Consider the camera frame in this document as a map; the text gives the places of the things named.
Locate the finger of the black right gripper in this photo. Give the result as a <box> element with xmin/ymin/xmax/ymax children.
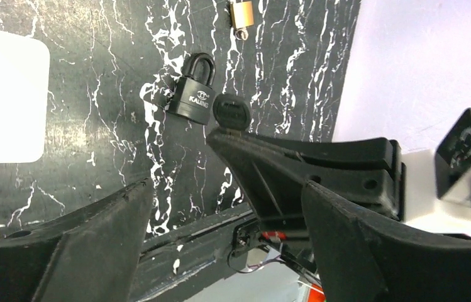
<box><xmin>206</xmin><ymin>128</ymin><xmax>406</xmax><ymax>233</ymax></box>

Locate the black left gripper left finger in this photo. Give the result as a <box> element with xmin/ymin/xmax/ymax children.
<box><xmin>0</xmin><ymin>179</ymin><xmax>154</xmax><ymax>301</ymax></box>

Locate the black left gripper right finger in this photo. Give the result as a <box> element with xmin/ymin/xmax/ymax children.
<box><xmin>301</xmin><ymin>181</ymin><xmax>471</xmax><ymax>301</ymax></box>

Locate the black headed key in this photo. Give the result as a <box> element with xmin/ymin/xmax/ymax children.
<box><xmin>213</xmin><ymin>94</ymin><xmax>252</xmax><ymax>131</ymax></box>

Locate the black padlock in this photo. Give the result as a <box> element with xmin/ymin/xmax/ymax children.
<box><xmin>167</xmin><ymin>52</ymin><xmax>216</xmax><ymax>125</ymax></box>

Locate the brass padlock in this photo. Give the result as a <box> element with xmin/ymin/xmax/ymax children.
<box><xmin>229</xmin><ymin>1</ymin><xmax>254</xmax><ymax>41</ymax></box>

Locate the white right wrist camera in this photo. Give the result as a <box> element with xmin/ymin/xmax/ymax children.
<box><xmin>402</xmin><ymin>108</ymin><xmax>471</xmax><ymax>238</ymax></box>

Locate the white network switch box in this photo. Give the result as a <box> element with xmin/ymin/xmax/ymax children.
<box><xmin>0</xmin><ymin>31</ymin><xmax>50</xmax><ymax>164</ymax></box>

